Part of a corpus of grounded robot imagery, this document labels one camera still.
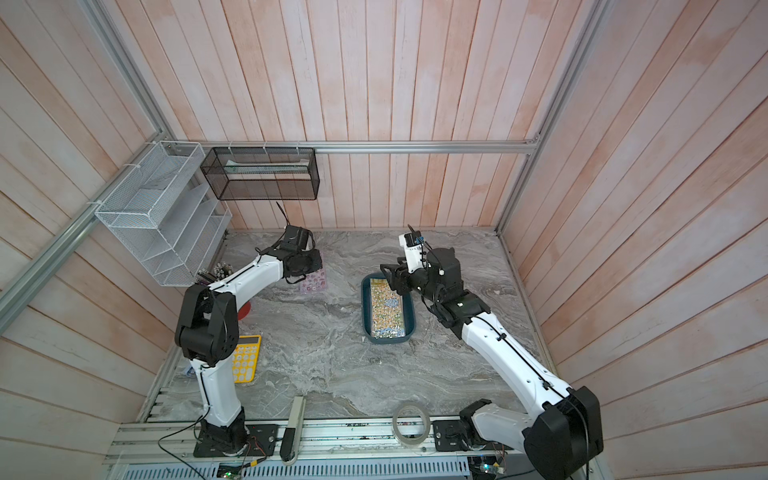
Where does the teal storage box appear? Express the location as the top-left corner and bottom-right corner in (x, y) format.
(361, 272), (416, 344)

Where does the pink sticker sheet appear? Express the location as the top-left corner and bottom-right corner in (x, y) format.
(299, 268), (328, 295)

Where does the colourful small sticker sheet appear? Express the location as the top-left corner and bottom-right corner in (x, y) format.
(369, 278), (405, 339)

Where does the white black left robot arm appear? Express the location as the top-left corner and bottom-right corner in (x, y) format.
(175, 225), (322, 456)

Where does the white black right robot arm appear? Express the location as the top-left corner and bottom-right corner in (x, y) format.
(380, 246), (604, 479)

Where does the red pencil cup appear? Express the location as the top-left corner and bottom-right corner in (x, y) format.
(195, 261), (253, 322)

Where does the yellow calculator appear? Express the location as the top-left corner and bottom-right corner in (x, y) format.
(232, 335), (262, 384)

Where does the clear tape roll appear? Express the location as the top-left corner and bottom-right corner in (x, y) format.
(391, 401), (431, 448)

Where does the grey stapler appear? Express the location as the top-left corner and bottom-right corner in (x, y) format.
(280, 396), (306, 466)

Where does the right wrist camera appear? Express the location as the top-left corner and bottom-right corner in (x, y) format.
(399, 230), (426, 274)

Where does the black mesh wall basket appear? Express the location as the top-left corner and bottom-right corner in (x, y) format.
(201, 146), (320, 201)

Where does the white mesh wall shelf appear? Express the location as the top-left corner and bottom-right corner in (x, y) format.
(96, 142), (232, 288)

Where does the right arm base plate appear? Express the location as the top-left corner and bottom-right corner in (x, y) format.
(431, 419), (511, 452)

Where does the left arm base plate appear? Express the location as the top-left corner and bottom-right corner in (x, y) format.
(193, 421), (278, 458)

